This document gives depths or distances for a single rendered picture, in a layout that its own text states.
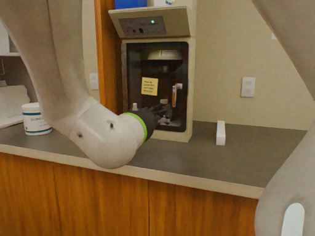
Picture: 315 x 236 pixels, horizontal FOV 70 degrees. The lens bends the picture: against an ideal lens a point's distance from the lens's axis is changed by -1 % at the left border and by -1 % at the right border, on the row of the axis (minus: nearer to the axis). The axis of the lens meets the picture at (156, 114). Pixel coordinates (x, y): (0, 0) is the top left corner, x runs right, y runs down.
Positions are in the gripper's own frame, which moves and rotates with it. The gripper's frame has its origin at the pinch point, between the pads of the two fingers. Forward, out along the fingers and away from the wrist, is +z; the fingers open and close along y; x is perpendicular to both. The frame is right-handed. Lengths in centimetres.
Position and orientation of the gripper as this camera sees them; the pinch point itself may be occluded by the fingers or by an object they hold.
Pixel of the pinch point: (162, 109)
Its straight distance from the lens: 79.3
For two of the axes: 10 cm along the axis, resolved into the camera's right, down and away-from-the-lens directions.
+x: -0.2, 9.7, 2.4
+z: 3.3, -2.3, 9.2
